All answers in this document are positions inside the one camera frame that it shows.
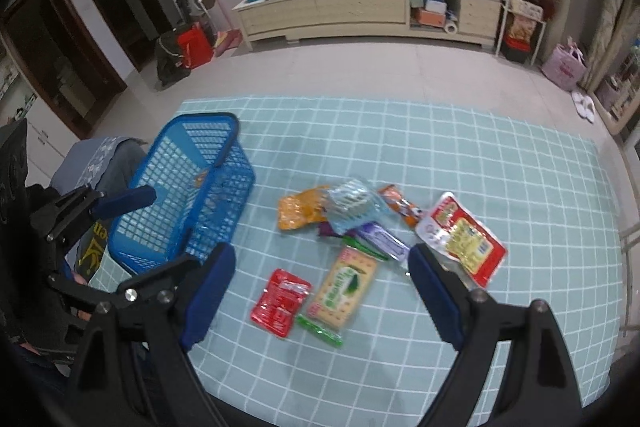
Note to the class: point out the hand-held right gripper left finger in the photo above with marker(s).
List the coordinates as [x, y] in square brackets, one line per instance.
[210, 292]

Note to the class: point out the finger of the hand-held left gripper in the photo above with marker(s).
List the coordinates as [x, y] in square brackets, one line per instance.
[90, 291]
[127, 201]

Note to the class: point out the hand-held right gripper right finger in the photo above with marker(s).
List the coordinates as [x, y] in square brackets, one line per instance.
[435, 302]

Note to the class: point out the blue plastic basket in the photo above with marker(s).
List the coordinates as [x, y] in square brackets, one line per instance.
[165, 167]

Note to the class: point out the small red snack packet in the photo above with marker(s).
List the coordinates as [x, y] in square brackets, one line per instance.
[280, 302]

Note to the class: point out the red and white snack packet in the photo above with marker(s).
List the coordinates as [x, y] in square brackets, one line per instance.
[465, 237]

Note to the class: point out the purple chewing gum pack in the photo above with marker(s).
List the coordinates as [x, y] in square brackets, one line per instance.
[382, 239]

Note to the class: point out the green candy stick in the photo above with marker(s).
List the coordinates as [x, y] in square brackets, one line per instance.
[362, 248]
[320, 331]

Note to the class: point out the beige cracker packet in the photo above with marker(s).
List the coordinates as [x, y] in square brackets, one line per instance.
[342, 287]

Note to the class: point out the orange cartoon snack bar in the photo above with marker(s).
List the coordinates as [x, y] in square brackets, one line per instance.
[400, 204]

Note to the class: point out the orange snack packet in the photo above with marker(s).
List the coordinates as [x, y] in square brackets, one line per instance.
[295, 212]

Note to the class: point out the clear light-blue snack packet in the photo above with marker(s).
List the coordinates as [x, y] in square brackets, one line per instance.
[352, 204]

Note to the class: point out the dark purple snack packet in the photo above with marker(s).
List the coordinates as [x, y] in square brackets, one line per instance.
[325, 230]

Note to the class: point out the grey blue patterned cloth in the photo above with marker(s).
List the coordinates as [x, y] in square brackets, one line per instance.
[100, 162]

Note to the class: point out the black bag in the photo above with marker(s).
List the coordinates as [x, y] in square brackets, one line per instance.
[167, 62]

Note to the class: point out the teal grid tablecloth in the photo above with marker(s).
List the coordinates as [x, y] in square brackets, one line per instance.
[450, 157]

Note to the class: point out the red shopping bag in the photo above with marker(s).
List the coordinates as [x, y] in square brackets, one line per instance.
[195, 47]

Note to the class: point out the pink folded mat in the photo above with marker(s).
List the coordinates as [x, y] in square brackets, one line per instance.
[228, 43]

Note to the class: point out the metal pole stand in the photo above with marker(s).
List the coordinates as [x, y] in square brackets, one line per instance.
[202, 7]

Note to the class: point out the white slipper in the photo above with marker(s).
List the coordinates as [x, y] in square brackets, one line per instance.
[578, 101]
[588, 112]

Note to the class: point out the pink tote bag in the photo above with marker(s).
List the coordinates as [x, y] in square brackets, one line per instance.
[565, 67]

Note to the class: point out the white paper roll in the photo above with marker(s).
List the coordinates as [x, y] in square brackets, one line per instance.
[451, 27]

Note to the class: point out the orange box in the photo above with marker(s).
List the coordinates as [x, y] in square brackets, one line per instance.
[431, 18]

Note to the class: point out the cream low cabinet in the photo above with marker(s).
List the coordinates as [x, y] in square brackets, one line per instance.
[340, 7]

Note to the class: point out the light blue box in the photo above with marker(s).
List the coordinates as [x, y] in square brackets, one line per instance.
[435, 2]

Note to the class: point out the patterned curtain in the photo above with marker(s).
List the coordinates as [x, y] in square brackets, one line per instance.
[612, 27]

